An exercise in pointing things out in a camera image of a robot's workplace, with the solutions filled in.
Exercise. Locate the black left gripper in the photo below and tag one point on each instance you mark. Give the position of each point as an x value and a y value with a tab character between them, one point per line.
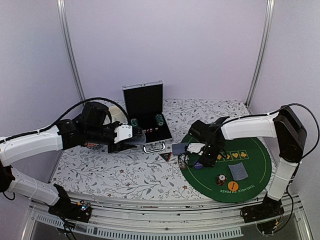
121	146

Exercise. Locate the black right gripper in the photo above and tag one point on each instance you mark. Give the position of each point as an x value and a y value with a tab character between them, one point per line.
209	162

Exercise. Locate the purple small blind button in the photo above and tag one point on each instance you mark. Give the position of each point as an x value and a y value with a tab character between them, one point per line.
198	166

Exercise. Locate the orange poker chip stack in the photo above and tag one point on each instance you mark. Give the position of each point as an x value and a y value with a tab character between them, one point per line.
221	179

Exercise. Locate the blue playing card deck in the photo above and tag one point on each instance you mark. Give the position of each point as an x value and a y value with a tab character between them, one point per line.
137	139

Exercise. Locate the dealt blue playing card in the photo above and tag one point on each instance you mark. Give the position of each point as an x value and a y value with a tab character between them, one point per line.
239	178

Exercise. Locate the orange big blind button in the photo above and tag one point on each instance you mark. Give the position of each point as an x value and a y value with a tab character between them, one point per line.
233	186

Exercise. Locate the aluminium poker case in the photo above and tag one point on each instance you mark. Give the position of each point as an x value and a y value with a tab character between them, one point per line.
143	101

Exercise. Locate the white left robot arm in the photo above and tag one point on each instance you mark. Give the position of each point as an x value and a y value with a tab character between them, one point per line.
26	159

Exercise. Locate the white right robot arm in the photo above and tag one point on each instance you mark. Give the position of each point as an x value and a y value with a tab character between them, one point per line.
282	125

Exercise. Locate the red patterned bowl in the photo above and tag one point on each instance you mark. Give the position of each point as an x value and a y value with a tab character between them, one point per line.
92	145

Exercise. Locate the green blue chip stack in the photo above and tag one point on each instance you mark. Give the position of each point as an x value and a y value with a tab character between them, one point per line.
134	122

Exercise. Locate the cream ribbed ceramic mug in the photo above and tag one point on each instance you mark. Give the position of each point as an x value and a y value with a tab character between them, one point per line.
117	115

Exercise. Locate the green round poker mat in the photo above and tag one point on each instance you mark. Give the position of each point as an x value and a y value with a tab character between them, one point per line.
249	151

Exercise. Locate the red dice row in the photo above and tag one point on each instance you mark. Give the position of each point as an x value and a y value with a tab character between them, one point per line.
150	130

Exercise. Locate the triangular all in marker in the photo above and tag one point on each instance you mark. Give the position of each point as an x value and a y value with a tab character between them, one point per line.
166	156

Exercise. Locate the green poker chip stack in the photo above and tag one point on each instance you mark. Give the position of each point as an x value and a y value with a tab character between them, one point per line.
160	120

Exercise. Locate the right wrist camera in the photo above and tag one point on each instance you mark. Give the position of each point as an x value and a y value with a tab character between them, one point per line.
203	132

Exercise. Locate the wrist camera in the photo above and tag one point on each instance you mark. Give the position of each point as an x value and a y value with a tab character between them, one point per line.
203	132
95	116

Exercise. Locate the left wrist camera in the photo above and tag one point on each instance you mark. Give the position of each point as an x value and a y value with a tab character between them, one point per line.
95	116

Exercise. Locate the front aluminium rail base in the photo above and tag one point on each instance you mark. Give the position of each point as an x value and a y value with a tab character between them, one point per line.
187	219

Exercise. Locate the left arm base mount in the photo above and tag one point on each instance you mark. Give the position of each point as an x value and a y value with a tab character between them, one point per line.
65	209

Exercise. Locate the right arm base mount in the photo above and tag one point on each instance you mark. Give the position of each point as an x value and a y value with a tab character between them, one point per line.
269	208

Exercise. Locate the left aluminium frame post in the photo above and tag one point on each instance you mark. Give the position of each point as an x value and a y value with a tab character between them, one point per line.
62	13

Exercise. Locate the aluminium frame post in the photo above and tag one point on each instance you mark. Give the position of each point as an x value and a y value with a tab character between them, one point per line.
270	4
62	13

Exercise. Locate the right aluminium frame post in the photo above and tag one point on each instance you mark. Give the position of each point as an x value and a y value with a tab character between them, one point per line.
270	4

